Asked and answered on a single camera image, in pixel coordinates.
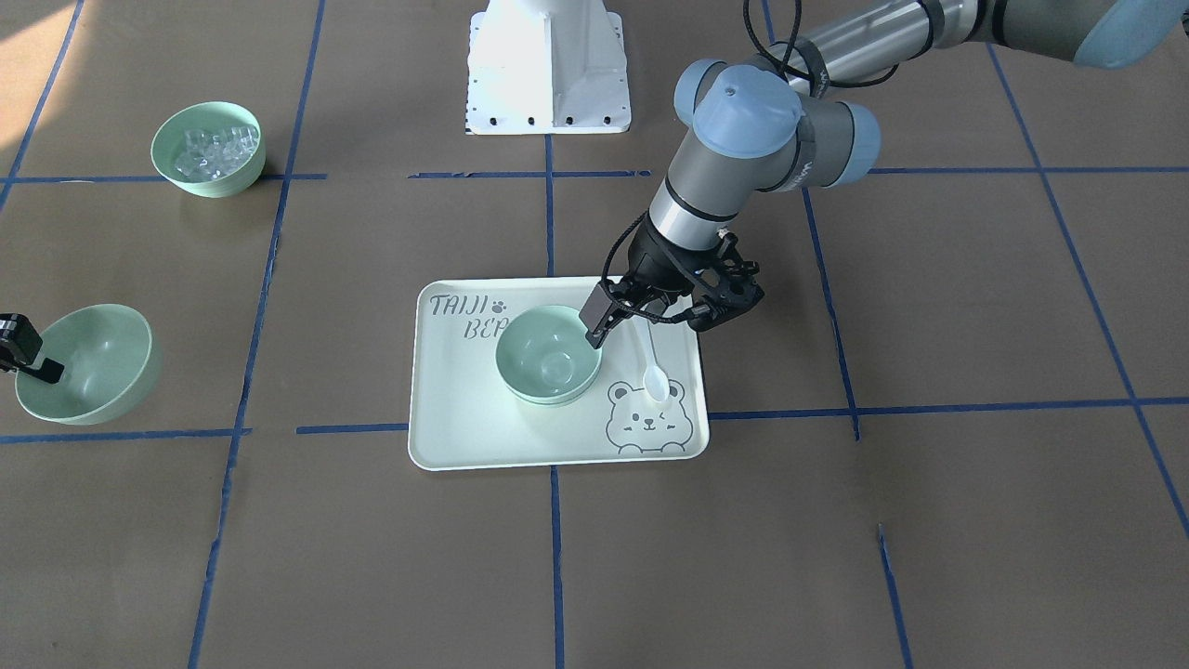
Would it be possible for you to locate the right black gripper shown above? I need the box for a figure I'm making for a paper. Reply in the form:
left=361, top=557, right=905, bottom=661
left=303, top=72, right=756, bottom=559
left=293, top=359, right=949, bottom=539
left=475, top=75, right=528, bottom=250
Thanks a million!
left=1, top=314, right=65, bottom=385

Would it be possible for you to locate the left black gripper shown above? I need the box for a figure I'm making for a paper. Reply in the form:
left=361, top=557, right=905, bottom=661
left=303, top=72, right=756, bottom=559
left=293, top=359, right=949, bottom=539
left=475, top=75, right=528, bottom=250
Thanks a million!
left=579, top=217, right=697, bottom=348

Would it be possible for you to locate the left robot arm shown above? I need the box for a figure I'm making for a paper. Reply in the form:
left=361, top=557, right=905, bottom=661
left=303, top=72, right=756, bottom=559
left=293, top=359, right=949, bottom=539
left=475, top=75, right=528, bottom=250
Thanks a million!
left=579, top=1, right=1185, bottom=348

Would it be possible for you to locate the white plastic spoon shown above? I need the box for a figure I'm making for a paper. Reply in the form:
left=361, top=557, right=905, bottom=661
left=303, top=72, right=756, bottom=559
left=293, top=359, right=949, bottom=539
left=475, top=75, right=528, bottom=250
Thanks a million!
left=636, top=317, right=669, bottom=405

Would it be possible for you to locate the green bowl on tray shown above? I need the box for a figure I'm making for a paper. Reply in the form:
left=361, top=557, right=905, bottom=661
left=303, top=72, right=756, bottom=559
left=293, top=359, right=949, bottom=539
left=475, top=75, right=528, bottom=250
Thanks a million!
left=505, top=384, right=591, bottom=408

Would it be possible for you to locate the pale green tray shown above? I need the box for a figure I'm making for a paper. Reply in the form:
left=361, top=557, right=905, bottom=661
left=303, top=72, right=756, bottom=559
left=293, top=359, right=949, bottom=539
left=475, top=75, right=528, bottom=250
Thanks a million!
left=408, top=278, right=710, bottom=471

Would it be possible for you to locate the green bowl with ice cubes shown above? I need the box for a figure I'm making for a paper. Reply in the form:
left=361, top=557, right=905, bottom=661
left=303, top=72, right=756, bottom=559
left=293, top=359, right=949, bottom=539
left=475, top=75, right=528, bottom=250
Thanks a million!
left=151, top=101, right=265, bottom=198

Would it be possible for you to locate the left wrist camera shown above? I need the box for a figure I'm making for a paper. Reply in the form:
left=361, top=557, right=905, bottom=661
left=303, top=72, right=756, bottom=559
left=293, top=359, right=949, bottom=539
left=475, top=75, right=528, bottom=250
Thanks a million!
left=688, top=231, right=765, bottom=332

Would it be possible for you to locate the white camera post with base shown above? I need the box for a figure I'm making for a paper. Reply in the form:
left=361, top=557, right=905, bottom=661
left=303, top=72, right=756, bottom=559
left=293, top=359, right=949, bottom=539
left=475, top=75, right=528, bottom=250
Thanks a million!
left=464, top=1, right=633, bottom=135

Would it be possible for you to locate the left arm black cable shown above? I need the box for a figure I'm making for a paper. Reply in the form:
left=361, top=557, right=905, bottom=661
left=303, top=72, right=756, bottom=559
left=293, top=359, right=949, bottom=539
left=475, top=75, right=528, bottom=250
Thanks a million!
left=599, top=0, right=902, bottom=326

